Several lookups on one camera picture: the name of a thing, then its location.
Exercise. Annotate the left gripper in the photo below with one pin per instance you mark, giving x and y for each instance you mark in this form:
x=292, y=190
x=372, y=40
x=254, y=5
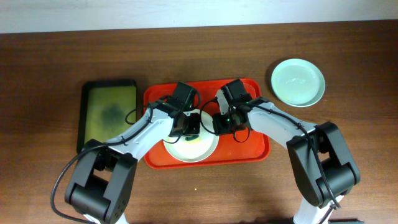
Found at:
x=191, y=128

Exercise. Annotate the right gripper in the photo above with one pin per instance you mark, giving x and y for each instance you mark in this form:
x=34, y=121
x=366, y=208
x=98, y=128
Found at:
x=222, y=128

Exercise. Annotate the green yellow sponge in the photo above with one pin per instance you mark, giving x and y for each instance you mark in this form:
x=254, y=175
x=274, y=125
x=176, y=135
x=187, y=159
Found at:
x=193, y=139

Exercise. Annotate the white plate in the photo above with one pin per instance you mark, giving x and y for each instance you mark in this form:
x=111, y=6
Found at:
x=180, y=150

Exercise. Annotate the mint green plate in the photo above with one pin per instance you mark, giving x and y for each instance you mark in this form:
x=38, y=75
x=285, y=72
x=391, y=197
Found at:
x=297, y=77

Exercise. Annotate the light blue plate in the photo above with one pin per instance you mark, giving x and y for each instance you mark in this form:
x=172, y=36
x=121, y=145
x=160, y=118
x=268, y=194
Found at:
x=300, y=101

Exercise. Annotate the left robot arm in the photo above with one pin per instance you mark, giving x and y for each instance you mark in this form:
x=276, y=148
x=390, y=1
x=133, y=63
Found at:
x=101, y=183

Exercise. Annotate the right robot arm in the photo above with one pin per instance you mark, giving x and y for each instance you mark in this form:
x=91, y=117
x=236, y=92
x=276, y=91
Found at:
x=323, y=166

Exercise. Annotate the red plastic tray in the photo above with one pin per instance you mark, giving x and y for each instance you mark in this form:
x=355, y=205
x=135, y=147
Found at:
x=228, y=151

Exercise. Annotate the black rectangular tray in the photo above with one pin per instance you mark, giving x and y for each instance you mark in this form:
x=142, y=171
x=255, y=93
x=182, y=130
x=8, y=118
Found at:
x=106, y=109

